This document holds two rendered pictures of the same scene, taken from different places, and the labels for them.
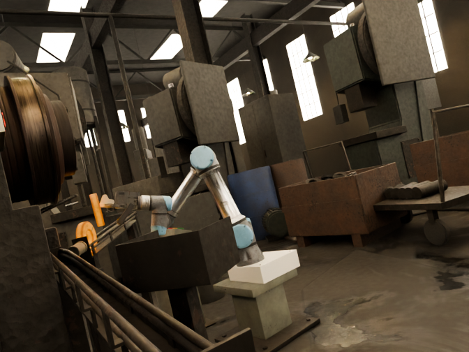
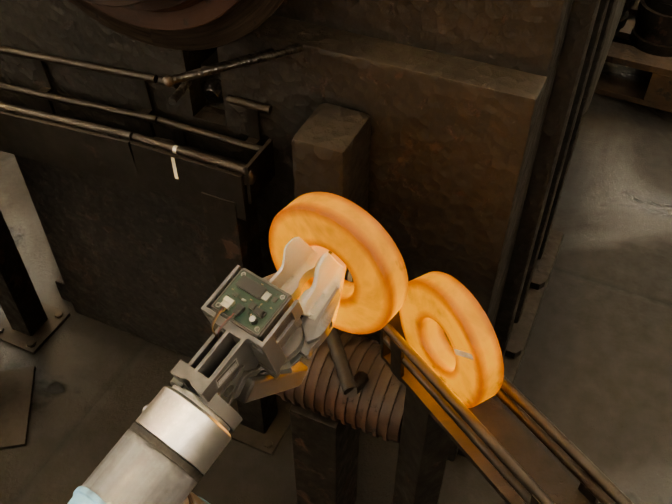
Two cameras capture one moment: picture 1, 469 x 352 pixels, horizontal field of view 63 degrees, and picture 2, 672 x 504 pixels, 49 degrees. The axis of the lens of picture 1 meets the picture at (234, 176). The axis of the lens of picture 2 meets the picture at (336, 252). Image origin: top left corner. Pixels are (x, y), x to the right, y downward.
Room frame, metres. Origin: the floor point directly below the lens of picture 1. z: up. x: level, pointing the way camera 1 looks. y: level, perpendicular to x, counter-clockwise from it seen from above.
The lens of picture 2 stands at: (2.24, 0.39, 1.37)
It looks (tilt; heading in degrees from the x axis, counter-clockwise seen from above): 45 degrees down; 147
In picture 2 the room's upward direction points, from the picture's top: straight up
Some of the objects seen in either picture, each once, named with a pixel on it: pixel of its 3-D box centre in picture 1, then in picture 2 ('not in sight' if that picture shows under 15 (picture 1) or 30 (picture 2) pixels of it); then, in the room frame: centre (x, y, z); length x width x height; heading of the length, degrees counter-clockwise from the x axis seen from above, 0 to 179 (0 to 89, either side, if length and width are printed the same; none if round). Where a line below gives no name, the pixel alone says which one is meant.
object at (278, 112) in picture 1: (277, 157); not in sight; (6.57, -0.79, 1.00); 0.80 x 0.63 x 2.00; 37
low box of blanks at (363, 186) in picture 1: (341, 204); not in sight; (3.78, -0.97, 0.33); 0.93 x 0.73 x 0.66; 39
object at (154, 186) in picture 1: (153, 215); not in sight; (5.81, 1.33, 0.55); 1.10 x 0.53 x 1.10; 52
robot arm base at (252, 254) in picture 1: (248, 253); not in sight; (2.01, 0.02, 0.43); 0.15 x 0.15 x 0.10
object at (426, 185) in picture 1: (411, 177); not in sight; (3.27, -1.47, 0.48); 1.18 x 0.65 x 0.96; 22
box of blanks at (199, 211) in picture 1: (162, 237); not in sight; (4.13, 0.91, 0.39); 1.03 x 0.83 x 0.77; 137
